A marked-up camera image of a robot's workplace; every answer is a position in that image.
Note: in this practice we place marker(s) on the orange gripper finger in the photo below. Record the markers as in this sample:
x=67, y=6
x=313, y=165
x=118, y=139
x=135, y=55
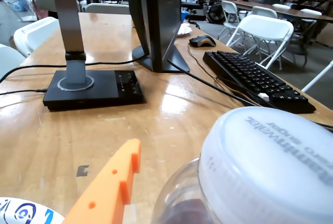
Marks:
x=104, y=192

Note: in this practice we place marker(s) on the short bottle with white cap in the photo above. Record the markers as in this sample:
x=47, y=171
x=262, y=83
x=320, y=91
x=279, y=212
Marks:
x=260, y=169

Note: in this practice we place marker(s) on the blue floral paper plate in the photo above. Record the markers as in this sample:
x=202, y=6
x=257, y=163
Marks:
x=23, y=212

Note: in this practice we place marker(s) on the white folding chair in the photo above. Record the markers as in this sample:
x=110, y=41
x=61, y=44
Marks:
x=264, y=11
x=33, y=34
x=265, y=26
x=230, y=7
x=45, y=2
x=7, y=60
x=106, y=8

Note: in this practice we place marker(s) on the black and orange mouse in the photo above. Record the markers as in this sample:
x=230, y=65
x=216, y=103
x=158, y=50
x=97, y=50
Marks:
x=201, y=41

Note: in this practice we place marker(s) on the white usb connector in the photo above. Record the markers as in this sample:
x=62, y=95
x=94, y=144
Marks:
x=263, y=96

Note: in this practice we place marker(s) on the black mechanical keyboard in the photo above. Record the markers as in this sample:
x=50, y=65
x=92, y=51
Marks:
x=247, y=73

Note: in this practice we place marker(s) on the dark computer monitor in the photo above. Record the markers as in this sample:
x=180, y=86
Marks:
x=158, y=13

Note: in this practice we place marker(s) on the black office chair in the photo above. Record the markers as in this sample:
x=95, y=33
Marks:
x=193, y=5

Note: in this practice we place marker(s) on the black floor fan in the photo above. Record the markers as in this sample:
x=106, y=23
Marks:
x=216, y=13

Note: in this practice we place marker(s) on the long brown background table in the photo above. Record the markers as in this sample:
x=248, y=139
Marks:
x=286, y=11

